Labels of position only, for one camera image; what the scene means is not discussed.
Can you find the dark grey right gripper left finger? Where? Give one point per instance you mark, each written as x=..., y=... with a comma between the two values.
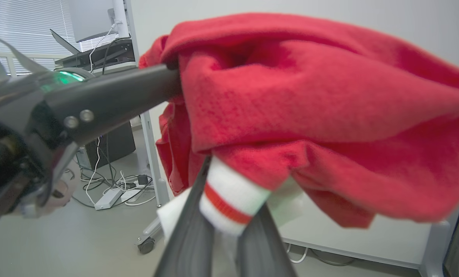
x=187, y=246

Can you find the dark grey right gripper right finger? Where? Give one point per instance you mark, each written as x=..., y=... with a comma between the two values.
x=264, y=254

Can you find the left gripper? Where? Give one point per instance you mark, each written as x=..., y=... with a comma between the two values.
x=14, y=127

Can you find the red fleece garment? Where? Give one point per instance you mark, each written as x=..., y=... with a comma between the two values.
x=310, y=96

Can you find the black partition caster wheel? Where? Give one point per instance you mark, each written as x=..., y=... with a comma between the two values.
x=146, y=246

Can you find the black computer tower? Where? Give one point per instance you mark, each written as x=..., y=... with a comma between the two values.
x=116, y=146

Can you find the black desk tray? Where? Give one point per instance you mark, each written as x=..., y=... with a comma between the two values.
x=114, y=52

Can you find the black power adapter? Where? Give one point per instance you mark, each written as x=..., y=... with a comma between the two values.
x=142, y=180

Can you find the grey computer monitor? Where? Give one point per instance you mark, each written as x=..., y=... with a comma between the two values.
x=90, y=19

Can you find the white window blinds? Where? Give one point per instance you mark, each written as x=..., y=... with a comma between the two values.
x=21, y=23

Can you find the white rolling partition board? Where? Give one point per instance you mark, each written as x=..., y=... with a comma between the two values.
x=348, y=7

